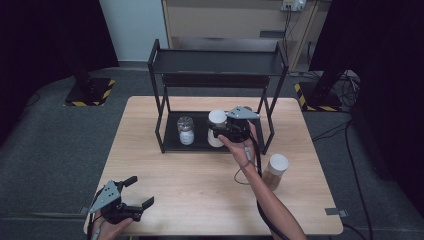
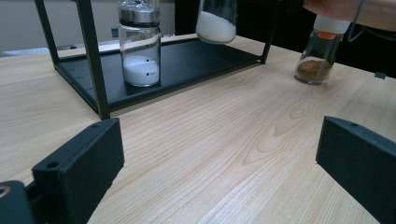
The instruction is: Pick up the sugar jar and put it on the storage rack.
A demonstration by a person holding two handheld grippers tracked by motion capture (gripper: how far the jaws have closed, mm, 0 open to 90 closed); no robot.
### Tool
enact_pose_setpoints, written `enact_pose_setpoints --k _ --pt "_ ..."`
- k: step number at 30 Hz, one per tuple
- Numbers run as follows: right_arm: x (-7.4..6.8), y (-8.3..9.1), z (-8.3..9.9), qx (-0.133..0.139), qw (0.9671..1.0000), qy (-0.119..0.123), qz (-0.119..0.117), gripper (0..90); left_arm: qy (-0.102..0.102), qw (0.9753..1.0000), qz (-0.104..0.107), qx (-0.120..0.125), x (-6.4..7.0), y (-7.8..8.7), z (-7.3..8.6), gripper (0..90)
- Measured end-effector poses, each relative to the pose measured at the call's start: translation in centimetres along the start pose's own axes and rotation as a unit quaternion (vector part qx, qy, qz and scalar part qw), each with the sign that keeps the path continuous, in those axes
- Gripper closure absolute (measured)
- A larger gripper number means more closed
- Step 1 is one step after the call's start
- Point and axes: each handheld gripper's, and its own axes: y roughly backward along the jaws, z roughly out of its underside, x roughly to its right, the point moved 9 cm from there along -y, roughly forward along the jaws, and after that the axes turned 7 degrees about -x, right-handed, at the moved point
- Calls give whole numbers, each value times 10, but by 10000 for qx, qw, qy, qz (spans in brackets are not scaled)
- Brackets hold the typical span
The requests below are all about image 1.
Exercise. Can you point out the black metal two-tier rack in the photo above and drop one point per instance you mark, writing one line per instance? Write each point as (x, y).
(196, 133)

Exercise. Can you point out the light wooden cabinet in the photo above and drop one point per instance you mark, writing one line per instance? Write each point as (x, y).
(226, 21)

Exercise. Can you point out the person's right hand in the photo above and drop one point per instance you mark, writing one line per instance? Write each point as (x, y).
(243, 151)

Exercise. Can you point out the silver-lidded jar of white powder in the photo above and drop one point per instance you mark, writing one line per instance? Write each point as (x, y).
(186, 131)

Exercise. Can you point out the black stand with striped base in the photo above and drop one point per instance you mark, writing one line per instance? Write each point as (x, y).
(88, 91)
(320, 98)

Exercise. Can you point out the white-lidded jar of white powder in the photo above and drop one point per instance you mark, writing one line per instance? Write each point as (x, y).
(217, 116)

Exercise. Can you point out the black curtain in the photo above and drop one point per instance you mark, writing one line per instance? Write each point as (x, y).
(43, 40)
(390, 83)

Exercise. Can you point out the white-lidded jar of brown powder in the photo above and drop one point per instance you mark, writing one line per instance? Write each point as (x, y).
(277, 166)

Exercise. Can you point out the small grey round disc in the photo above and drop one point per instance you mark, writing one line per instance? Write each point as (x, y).
(248, 107)

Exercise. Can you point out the white power strip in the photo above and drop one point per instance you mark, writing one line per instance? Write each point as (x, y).
(293, 5)

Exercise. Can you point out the person's left hand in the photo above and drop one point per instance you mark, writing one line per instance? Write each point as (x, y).
(106, 230)

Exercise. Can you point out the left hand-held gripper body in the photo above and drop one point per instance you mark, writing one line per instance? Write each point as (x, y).
(108, 198)

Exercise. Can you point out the grey tape piece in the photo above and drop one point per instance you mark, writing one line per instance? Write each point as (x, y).
(84, 210)
(335, 211)

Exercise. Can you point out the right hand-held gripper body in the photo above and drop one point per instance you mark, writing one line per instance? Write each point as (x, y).
(238, 128)

